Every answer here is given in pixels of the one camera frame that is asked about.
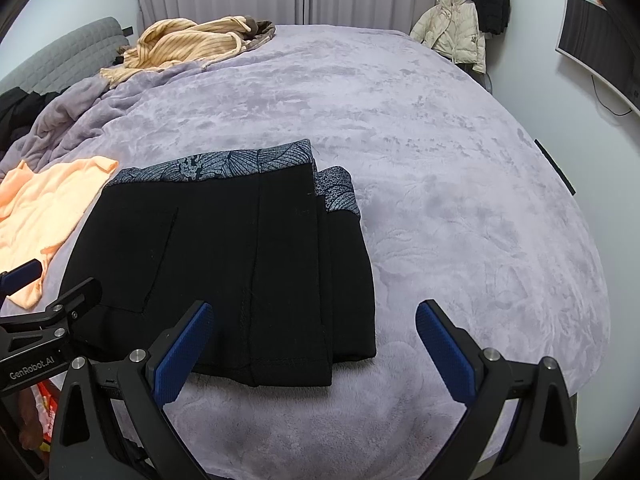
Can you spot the grey padded headboard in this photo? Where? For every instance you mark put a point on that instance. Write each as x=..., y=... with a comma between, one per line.
x=69, y=59

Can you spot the cream puffer jacket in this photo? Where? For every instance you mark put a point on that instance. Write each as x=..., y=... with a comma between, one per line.
x=452, y=29

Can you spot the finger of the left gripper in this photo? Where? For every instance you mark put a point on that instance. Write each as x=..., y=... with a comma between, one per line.
x=16, y=279
x=71, y=306

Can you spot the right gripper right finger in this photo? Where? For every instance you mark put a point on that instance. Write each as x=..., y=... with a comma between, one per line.
x=542, y=440

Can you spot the orange fleece garment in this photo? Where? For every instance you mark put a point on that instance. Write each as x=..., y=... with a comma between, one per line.
x=39, y=211

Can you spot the wall mounted television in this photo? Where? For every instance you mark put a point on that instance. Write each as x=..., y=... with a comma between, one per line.
x=589, y=37

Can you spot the yellow striped garment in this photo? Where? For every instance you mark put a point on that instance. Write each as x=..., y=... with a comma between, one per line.
x=174, y=41

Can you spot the lavender plush bed blanket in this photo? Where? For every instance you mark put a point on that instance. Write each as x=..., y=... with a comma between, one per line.
x=457, y=204

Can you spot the black clothes pile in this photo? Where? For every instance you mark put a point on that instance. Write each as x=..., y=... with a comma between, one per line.
x=18, y=112

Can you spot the person's left hand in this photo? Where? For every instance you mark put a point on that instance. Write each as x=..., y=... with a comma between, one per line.
x=31, y=435

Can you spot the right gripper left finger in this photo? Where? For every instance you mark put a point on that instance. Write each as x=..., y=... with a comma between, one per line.
x=110, y=422

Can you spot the brown grey garment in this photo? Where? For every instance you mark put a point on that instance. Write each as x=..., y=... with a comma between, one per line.
x=259, y=33

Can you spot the black pants with grey waistband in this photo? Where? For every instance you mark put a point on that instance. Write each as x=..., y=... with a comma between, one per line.
x=270, y=241

